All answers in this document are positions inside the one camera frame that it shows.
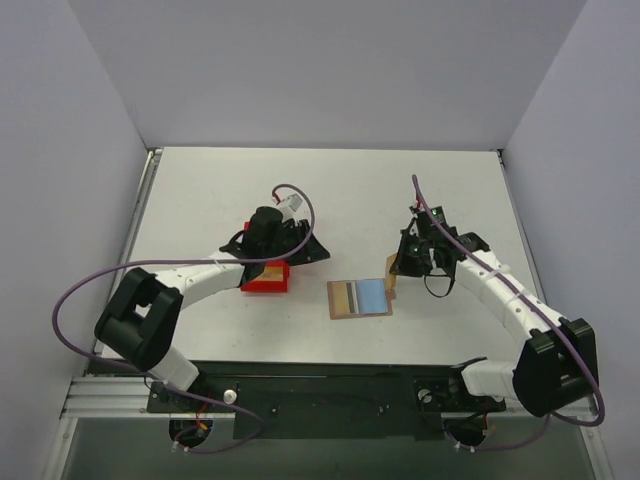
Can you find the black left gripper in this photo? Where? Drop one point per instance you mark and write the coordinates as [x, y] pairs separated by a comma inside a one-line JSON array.
[[304, 245]]

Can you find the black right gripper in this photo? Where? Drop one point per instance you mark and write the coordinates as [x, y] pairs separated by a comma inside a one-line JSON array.
[[407, 255]]

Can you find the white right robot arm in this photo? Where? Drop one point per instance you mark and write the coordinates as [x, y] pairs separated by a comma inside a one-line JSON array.
[[557, 363]]

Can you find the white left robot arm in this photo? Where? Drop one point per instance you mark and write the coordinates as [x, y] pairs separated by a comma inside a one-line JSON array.
[[140, 319]]

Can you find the red plastic bin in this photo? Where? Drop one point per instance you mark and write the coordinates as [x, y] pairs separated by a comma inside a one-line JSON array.
[[256, 286]]

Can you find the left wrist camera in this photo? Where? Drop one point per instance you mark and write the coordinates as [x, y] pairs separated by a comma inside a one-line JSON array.
[[291, 202]]

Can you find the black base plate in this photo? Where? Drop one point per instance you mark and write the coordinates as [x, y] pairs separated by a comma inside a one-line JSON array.
[[315, 401]]

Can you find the aluminium frame rail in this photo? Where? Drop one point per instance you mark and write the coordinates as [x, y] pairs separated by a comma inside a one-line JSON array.
[[111, 397]]

